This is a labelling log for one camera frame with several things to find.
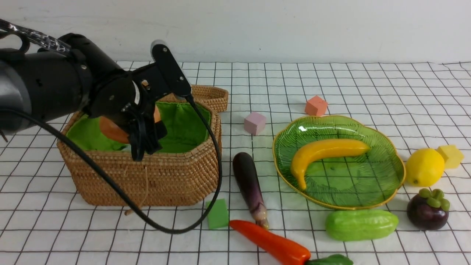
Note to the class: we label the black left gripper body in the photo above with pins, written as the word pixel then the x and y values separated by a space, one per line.
pixel 127 98

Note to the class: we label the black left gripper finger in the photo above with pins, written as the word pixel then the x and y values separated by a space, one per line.
pixel 155 130
pixel 136 135

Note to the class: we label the orange-brown plastic potato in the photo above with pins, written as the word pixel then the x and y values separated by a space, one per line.
pixel 115 132

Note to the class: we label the purple plastic eggplant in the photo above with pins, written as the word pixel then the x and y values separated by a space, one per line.
pixel 245 173

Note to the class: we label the orange plastic carrot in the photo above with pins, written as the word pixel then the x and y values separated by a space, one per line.
pixel 286 251

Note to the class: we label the yellow plastic banana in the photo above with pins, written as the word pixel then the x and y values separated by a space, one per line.
pixel 317 150

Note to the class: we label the green plastic cucumber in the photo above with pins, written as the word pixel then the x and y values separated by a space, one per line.
pixel 357 225

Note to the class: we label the yellow plastic lemon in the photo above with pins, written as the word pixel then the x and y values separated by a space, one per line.
pixel 424 168

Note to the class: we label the dark purple plastic mangosteen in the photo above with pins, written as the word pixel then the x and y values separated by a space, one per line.
pixel 428 210

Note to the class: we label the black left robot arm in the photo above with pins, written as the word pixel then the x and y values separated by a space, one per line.
pixel 47 78

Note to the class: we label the woven wicker basket green lining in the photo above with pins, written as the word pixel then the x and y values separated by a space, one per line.
pixel 182 173

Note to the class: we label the woven wicker basket lid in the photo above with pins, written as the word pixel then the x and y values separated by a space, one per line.
pixel 213 97

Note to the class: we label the pink foam cube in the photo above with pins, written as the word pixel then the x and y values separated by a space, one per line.
pixel 255 123

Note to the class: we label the green foam cube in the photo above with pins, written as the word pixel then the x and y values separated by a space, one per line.
pixel 218 216

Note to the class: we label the orange foam cube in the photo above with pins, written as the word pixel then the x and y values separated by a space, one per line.
pixel 316 106

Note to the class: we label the white grid tablecloth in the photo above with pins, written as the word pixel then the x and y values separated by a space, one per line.
pixel 45 222

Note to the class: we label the green glass leaf plate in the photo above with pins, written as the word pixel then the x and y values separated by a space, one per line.
pixel 348 183

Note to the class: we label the yellow foam cube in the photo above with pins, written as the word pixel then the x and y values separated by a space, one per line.
pixel 451 155

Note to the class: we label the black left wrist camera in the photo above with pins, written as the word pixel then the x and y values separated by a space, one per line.
pixel 170 70

